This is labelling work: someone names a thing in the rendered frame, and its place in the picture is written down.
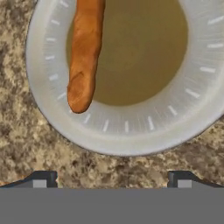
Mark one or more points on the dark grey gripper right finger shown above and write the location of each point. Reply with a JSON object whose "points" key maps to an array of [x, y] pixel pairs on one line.
{"points": [[182, 179]]}

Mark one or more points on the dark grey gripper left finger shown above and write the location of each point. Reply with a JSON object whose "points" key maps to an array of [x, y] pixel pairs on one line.
{"points": [[43, 179]]}

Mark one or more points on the brown baguette bread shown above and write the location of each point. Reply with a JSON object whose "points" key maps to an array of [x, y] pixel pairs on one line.
{"points": [[84, 58]]}

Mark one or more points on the white plate with olive centre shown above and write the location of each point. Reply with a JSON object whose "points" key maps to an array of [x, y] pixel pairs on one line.
{"points": [[140, 122]]}

